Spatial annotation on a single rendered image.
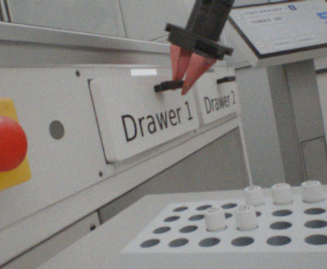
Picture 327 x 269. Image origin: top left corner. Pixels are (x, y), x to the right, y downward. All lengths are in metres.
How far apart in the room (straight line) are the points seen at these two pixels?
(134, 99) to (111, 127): 0.07
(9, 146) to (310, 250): 0.20
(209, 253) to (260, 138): 1.99
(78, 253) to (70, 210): 0.08
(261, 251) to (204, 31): 0.39
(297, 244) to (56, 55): 0.32
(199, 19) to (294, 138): 0.96
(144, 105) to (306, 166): 1.03
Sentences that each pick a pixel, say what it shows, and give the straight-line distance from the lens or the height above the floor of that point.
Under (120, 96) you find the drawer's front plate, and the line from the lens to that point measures 0.45.
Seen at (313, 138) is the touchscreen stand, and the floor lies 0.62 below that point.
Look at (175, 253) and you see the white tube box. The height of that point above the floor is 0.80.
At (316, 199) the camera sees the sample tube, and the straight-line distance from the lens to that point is 0.24.
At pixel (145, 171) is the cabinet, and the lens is 0.52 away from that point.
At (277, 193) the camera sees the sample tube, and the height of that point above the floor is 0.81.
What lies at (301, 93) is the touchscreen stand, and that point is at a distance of 1.42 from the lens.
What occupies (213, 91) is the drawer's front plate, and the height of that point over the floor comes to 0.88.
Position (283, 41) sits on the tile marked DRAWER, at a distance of 1.30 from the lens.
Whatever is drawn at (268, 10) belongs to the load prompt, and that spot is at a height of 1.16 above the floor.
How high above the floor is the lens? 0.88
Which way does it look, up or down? 5 degrees down
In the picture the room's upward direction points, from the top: 12 degrees counter-clockwise
